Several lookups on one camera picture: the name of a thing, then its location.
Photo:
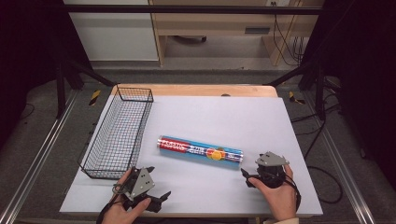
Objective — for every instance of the person's left hand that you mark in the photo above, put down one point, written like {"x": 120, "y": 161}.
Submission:
{"x": 124, "y": 210}

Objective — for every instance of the black horizontal bar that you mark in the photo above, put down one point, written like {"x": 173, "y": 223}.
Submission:
{"x": 193, "y": 9}

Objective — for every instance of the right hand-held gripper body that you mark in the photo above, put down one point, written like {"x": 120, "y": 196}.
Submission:
{"x": 271, "y": 169}

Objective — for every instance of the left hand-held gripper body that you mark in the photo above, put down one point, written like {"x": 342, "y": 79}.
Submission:
{"x": 140, "y": 183}

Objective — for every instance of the black metal stand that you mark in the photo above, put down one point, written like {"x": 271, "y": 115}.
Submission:
{"x": 311, "y": 81}
{"x": 71, "y": 81}

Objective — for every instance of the person's right hand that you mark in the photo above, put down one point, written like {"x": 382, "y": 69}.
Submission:
{"x": 278, "y": 199}

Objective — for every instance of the white table mat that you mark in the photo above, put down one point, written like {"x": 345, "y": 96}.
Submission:
{"x": 218, "y": 124}

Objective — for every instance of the blue foil roll package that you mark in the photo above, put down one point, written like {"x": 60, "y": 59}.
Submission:
{"x": 200, "y": 151}

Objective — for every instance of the wooden table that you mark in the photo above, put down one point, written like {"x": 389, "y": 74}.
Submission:
{"x": 199, "y": 90}

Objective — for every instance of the light wooden desk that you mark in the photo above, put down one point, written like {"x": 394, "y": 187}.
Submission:
{"x": 218, "y": 28}

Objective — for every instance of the black curtain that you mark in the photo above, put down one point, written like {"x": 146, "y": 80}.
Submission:
{"x": 31, "y": 46}
{"x": 361, "y": 62}

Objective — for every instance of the aluminium floor rail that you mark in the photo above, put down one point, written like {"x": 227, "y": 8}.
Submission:
{"x": 339, "y": 161}
{"x": 34, "y": 155}

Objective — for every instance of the white cabinet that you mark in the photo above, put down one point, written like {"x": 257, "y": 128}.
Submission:
{"x": 115, "y": 31}

